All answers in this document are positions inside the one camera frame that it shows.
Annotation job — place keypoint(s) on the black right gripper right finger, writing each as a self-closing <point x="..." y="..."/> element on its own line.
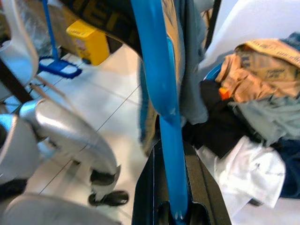
<point x="206" y="201"/>

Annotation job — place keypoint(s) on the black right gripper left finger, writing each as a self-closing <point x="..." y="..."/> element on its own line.
<point x="150" y="187"/>

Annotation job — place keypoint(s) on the blue plastic hanger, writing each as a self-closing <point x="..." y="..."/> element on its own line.
<point x="161" y="70"/>

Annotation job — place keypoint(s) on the grey-blue shorts yellow waistband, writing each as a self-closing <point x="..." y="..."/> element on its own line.
<point x="189" y="70"/>

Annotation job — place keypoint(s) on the white garment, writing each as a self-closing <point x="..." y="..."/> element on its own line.
<point x="246" y="168"/>

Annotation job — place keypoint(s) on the silver robot leg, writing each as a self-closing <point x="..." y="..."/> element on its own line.
<point x="47" y="211"/>

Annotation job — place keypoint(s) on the black garment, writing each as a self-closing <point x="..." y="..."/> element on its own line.
<point x="218" y="126"/>

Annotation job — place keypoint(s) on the navy blue garment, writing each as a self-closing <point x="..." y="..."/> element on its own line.
<point x="293" y="164"/>

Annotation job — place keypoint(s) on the grey-green garment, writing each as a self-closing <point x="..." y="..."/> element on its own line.
<point x="269" y="117"/>

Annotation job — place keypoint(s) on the small orange object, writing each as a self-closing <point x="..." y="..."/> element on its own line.
<point x="223" y="93"/>

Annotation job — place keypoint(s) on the tan printed garment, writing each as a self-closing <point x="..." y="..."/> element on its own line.
<point x="257" y="70"/>

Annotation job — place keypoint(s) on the dark brown table leg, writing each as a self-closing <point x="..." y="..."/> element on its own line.
<point x="14" y="82"/>

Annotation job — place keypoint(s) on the yellow plastic container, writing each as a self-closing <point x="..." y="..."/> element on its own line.
<point x="93" y="44"/>

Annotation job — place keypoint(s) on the blue flat mop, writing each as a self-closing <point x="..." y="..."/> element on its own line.
<point x="52" y="39"/>

